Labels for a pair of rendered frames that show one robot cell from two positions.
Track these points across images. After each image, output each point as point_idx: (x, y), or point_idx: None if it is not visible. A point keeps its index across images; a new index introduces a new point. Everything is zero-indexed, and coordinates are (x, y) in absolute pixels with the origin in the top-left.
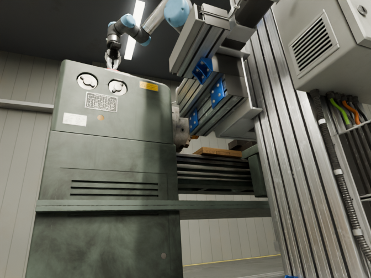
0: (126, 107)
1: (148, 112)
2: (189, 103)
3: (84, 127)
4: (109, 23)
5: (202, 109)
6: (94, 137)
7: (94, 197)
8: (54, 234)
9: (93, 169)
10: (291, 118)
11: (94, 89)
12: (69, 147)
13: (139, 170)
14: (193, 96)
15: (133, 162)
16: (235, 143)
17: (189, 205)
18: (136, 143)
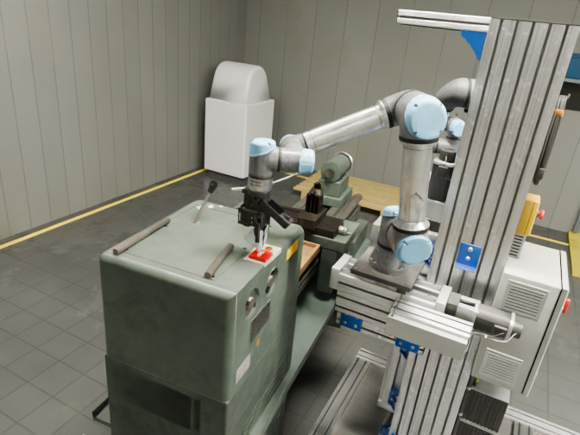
0: (274, 304)
1: (287, 289)
2: (364, 320)
3: (248, 368)
4: (261, 147)
5: (374, 325)
6: (253, 370)
7: (251, 424)
8: None
9: (251, 402)
10: (450, 370)
11: (255, 311)
12: (239, 402)
13: (275, 364)
14: (377, 323)
15: (273, 362)
16: (312, 225)
17: (301, 365)
18: (276, 339)
